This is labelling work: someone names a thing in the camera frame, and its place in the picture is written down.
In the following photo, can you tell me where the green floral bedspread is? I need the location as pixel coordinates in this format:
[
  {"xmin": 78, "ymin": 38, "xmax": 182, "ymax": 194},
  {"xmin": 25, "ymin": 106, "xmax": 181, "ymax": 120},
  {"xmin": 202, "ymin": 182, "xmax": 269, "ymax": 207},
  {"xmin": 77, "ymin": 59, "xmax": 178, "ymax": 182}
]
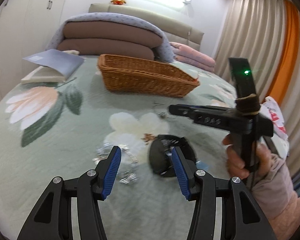
[{"xmin": 0, "ymin": 56, "xmax": 236, "ymax": 239}]

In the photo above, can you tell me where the pink right sleeve forearm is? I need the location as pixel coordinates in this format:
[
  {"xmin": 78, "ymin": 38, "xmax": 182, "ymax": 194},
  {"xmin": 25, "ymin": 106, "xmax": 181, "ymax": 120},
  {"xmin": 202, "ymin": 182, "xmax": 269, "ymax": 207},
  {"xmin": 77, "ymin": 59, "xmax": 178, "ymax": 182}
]
[{"xmin": 252, "ymin": 154, "xmax": 300, "ymax": 239}]

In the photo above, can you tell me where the crystal bead necklace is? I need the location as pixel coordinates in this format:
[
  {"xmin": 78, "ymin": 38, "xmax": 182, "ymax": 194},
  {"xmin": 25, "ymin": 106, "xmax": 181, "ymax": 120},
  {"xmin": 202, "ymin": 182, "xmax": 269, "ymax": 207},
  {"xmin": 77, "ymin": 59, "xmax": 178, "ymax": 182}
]
[{"xmin": 91, "ymin": 142, "xmax": 141, "ymax": 185}]

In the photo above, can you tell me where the person's right hand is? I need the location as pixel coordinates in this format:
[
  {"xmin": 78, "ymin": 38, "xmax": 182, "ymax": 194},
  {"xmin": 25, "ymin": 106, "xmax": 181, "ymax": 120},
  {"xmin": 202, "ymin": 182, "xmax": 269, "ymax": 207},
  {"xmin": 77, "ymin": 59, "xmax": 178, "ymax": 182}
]
[{"xmin": 222, "ymin": 135, "xmax": 273, "ymax": 179}]

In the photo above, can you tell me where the black round case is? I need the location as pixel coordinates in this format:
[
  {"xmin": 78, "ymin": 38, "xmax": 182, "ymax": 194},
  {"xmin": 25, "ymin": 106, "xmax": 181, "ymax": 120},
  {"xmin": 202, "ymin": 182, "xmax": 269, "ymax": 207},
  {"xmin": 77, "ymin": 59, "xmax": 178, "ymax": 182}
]
[{"xmin": 148, "ymin": 134, "xmax": 197, "ymax": 178}]

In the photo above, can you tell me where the blue-grey book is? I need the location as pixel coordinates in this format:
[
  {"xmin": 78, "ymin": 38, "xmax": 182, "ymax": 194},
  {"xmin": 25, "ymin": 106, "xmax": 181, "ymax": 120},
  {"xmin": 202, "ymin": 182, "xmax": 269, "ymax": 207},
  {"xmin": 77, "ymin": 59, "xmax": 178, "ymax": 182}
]
[{"xmin": 23, "ymin": 49, "xmax": 84, "ymax": 78}]

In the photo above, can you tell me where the white plastic bag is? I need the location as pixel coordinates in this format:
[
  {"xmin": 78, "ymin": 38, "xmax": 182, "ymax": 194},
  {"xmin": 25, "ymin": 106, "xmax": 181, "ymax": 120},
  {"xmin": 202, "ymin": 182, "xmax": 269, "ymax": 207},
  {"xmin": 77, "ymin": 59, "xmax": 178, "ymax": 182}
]
[{"xmin": 260, "ymin": 96, "xmax": 289, "ymax": 160}]

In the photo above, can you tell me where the beige bed headboard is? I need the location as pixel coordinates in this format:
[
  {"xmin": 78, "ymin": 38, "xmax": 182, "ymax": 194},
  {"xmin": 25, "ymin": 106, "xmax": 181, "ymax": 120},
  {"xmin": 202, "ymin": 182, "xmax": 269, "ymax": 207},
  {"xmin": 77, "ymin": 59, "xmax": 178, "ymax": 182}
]
[{"xmin": 88, "ymin": 3, "xmax": 204, "ymax": 51}]

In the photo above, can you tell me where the orange curtain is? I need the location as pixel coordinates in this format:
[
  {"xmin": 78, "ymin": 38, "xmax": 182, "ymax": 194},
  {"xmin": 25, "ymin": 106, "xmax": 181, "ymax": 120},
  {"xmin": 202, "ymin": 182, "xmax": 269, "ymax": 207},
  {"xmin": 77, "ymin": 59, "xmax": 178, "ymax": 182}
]
[{"xmin": 267, "ymin": 0, "xmax": 300, "ymax": 106}]

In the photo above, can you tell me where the white wardrobe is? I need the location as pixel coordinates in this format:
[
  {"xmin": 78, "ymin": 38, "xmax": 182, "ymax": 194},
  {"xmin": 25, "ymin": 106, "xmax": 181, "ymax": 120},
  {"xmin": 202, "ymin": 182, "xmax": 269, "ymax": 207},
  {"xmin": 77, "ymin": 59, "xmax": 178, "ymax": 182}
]
[{"xmin": 0, "ymin": 0, "xmax": 65, "ymax": 101}]

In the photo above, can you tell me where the brown folded duvet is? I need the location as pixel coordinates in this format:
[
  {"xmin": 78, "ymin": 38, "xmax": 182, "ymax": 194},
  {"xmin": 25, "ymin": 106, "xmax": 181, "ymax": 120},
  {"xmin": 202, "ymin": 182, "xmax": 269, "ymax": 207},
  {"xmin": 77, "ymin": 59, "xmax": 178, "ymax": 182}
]
[{"xmin": 57, "ymin": 21, "xmax": 163, "ymax": 60}]

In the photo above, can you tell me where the pink folded blanket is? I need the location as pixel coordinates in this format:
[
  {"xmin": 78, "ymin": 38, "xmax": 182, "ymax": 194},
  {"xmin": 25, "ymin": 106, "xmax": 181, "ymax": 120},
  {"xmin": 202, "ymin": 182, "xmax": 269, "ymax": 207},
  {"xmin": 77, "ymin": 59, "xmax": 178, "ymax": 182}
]
[{"xmin": 170, "ymin": 42, "xmax": 216, "ymax": 73}]

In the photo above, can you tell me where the beige curtain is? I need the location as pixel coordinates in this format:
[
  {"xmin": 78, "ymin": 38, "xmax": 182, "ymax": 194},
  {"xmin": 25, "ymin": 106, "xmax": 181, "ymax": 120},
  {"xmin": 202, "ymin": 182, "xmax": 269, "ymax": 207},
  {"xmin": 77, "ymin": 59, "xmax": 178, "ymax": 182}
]
[{"xmin": 216, "ymin": 0, "xmax": 300, "ymax": 176}]

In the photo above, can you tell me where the brown wicker basket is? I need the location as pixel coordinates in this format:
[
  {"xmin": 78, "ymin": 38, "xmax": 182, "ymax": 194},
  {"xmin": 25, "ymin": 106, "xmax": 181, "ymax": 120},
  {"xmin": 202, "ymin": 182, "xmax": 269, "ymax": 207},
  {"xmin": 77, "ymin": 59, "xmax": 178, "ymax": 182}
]
[{"xmin": 97, "ymin": 54, "xmax": 200, "ymax": 98}]

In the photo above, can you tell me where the orange plush toy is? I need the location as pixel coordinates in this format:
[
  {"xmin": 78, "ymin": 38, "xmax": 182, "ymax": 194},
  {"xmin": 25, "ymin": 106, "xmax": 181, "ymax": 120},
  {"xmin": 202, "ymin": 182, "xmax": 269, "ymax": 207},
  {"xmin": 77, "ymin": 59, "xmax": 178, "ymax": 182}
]
[{"xmin": 111, "ymin": 0, "xmax": 127, "ymax": 5}]

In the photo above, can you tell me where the blue patterned blanket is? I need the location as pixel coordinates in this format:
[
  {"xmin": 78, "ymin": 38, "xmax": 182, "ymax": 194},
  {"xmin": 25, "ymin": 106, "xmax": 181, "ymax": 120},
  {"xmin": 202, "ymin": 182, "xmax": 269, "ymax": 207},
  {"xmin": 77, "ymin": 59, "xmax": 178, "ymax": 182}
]
[{"xmin": 45, "ymin": 12, "xmax": 175, "ymax": 63}]

